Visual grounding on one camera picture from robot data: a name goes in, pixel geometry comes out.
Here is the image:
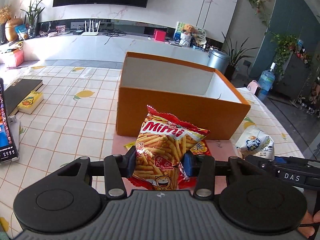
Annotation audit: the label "black notebook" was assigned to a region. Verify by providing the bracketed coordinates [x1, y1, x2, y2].
[4, 79, 43, 116]

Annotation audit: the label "white marble tv console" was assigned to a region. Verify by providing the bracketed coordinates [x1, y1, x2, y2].
[23, 34, 209, 65]

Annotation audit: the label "red Mimi fries packet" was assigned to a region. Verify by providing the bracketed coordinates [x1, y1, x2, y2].
[129, 105, 210, 191]

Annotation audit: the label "yellow America chips packet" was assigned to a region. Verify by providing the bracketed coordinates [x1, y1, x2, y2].
[124, 141, 136, 150]

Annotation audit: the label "teddy bear in white wrap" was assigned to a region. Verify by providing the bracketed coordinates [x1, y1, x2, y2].
[180, 24, 197, 47]

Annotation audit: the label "hanging ivy plant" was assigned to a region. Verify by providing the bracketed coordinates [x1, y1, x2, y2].
[245, 0, 313, 78]

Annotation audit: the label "tall potted plant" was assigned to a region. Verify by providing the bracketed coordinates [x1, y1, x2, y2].
[221, 33, 259, 81]

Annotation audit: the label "green plant in glass vase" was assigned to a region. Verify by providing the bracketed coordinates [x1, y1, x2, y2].
[21, 0, 45, 38]

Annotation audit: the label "person's right hand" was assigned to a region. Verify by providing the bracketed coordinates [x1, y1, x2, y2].
[298, 211, 320, 238]

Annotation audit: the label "white wifi router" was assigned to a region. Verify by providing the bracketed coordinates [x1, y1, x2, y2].
[81, 20, 100, 36]

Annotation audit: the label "pink small heater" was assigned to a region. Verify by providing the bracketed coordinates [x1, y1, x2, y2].
[247, 80, 261, 97]

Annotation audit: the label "golden round vase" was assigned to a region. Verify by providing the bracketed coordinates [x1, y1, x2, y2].
[5, 18, 23, 42]

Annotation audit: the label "blue water bottle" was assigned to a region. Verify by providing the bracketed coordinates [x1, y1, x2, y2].
[258, 62, 276, 101]

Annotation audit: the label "white storage box pink front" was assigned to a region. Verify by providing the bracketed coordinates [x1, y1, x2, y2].
[1, 48, 24, 68]

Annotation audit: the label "smartphone with lit screen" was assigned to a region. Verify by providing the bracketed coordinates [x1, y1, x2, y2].
[1, 79, 19, 164]

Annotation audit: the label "yellow duck tissue pack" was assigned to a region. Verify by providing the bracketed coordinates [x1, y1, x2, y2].
[17, 90, 43, 114]

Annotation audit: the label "orange cardboard box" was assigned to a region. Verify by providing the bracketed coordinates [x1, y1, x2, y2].
[116, 51, 251, 140]

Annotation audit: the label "silver pedal trash bin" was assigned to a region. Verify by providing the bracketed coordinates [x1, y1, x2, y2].
[207, 49, 230, 74]

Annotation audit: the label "dried yellow flower bunch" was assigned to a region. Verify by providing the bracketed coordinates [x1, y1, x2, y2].
[0, 5, 12, 24]

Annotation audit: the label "lemon print checked tablecloth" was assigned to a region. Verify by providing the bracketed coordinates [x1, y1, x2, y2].
[1, 66, 303, 239]

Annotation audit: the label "dark cabinet with ornaments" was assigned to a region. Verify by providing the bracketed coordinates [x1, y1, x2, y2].
[273, 53, 319, 112]

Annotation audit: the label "white green snack packet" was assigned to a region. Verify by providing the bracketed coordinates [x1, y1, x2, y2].
[235, 126, 274, 160]

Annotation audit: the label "black cables on console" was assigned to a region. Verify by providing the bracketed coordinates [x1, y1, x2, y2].
[101, 29, 128, 46]

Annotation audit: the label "red box on console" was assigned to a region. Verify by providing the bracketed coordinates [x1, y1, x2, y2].
[153, 29, 167, 42]

